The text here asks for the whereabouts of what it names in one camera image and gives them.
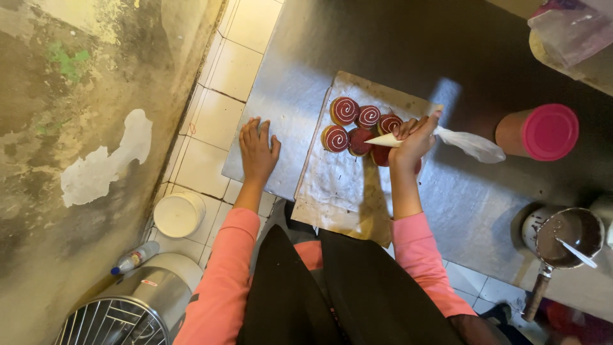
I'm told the person's right hand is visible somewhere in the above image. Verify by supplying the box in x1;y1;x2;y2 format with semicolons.
389;111;443;173

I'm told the person's left hand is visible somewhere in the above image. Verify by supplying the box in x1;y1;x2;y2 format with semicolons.
238;116;282;186

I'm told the white icing piping bag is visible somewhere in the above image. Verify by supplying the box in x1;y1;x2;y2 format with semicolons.
365;126;506;164

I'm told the plain red cookie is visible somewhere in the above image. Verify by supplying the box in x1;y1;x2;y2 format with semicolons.
348;127;375;157
371;144;422;175

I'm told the red cookie with white swirl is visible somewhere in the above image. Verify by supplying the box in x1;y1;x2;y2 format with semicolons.
377;113;404;137
355;105;382;129
321;125;351;154
329;96;360;126

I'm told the crinkled white paper sheet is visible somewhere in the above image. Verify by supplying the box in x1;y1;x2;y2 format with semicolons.
298;73;439;219

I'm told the white plastic bucket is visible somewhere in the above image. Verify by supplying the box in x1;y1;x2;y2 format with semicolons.
153;192;207;239

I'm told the brown jar with pink lid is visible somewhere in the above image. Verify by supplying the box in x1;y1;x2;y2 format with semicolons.
495;103;579;162

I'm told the white enamel pot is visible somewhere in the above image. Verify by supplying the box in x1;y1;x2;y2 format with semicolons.
521;206;566;256

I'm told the plastic bottle with blue cap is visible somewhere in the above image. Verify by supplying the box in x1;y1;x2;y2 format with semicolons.
110;241;161;276

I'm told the black apron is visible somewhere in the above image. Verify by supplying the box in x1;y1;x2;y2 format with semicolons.
237;224;466;345

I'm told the black shoe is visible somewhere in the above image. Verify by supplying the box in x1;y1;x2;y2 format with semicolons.
479;302;514;328

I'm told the steel dough mixer with guard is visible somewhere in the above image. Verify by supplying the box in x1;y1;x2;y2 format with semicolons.
54;253;205;345

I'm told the white spoon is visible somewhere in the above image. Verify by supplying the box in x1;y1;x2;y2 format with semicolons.
555;233;599;269

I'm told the clear plastic bag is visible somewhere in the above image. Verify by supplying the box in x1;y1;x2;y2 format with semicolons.
527;0;613;68

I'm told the red cloth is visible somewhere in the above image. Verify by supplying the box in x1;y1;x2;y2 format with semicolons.
541;298;613;345

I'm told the metal saucepan with wooden handle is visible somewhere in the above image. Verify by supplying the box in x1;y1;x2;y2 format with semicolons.
521;207;606;323

